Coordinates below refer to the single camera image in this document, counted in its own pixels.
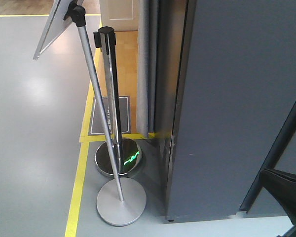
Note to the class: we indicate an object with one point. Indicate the chrome barrier post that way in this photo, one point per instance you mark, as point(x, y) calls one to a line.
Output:
point(128, 153)

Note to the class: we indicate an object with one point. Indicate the black floor mat sign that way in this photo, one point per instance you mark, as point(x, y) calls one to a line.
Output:
point(95, 127)

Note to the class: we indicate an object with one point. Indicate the grey curtain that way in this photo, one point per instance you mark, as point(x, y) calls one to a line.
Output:
point(161, 27)

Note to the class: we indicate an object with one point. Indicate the fridge door with shelves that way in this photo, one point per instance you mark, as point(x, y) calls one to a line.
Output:
point(236, 105)

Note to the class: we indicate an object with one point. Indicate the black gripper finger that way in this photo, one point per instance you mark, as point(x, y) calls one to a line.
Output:
point(282, 186)

